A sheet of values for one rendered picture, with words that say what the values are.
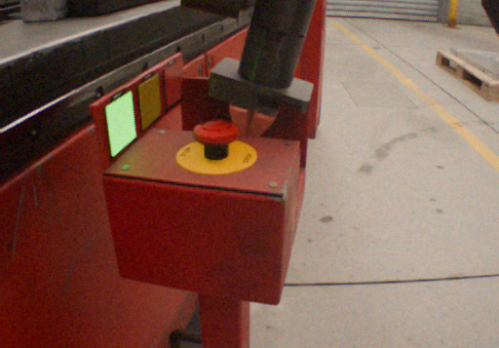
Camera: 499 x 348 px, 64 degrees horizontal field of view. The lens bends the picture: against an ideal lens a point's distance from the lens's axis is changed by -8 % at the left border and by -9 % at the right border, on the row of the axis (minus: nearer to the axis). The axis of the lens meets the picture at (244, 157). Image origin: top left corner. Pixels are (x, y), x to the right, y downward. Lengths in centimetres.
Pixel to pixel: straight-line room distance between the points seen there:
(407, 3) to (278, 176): 776
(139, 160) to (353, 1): 747
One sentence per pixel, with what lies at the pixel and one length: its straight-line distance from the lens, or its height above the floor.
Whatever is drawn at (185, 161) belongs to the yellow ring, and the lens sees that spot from 38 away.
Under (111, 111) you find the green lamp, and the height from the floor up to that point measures 83.
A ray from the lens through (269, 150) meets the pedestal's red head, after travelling 40.
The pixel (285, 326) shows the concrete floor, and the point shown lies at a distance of 129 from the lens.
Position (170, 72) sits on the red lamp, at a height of 83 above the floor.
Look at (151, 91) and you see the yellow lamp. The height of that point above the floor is 82.
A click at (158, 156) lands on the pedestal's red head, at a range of 40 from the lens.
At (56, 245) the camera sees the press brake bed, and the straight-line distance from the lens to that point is 50.
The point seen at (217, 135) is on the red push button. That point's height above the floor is 81.
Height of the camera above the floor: 95
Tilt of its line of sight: 26 degrees down
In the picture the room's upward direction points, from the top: straight up
